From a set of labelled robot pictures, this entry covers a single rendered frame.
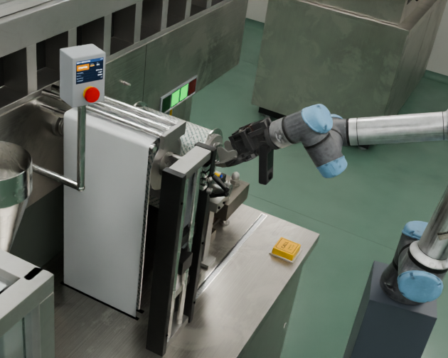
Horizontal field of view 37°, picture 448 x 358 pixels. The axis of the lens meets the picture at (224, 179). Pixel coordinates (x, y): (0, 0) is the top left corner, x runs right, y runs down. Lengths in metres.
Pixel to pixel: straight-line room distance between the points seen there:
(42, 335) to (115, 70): 1.13
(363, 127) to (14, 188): 0.96
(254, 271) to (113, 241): 0.50
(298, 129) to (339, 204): 2.45
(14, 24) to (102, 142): 0.32
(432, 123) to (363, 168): 2.78
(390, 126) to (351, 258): 1.96
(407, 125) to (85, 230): 0.88
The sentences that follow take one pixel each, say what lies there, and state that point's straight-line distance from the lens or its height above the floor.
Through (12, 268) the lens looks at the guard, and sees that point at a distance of 0.91.
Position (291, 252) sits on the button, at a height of 0.92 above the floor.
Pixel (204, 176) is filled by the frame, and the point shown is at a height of 1.38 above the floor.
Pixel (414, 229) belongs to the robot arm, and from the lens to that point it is 1.97.
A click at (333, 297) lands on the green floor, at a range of 3.41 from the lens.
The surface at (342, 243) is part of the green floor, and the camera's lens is 3.79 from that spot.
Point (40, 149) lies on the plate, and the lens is 1.76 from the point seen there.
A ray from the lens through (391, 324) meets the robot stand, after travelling 2.10.
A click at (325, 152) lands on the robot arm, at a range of 1.70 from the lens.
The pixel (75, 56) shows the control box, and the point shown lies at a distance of 1.23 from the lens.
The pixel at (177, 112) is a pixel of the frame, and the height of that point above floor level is 0.90.
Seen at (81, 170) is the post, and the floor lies 1.46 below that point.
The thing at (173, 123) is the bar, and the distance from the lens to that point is 1.57.
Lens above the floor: 2.18
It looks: 32 degrees down
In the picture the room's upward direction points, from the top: 9 degrees clockwise
